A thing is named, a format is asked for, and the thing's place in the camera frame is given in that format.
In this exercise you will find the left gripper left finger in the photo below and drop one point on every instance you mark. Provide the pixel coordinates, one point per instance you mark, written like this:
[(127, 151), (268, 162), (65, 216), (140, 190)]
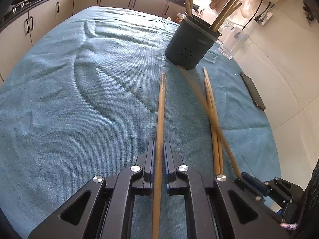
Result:
[(120, 192)]

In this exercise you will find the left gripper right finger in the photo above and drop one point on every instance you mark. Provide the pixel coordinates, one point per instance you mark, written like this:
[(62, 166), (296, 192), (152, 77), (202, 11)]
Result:
[(187, 181)]

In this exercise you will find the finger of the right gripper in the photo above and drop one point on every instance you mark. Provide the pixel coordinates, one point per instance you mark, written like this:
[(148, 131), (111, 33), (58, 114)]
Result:
[(254, 187)]

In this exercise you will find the lower kitchen cabinets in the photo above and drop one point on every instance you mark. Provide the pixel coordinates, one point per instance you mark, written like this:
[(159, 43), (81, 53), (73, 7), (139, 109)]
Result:
[(23, 29)]

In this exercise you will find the right hand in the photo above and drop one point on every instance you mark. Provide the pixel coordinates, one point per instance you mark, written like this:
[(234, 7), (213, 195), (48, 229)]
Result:
[(289, 226)]

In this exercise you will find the black smartphone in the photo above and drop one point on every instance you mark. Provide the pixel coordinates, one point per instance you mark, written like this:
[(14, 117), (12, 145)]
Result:
[(256, 98)]

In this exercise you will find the blue towel table cloth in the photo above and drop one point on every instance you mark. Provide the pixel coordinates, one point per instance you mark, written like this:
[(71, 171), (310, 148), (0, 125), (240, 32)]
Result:
[(83, 101)]

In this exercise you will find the dark perforated utensil holder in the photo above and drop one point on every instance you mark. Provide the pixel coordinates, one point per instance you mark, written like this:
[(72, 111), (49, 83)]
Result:
[(190, 42)]

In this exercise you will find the clear glass mug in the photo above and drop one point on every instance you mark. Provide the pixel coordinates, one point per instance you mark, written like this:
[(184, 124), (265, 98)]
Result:
[(233, 41)]

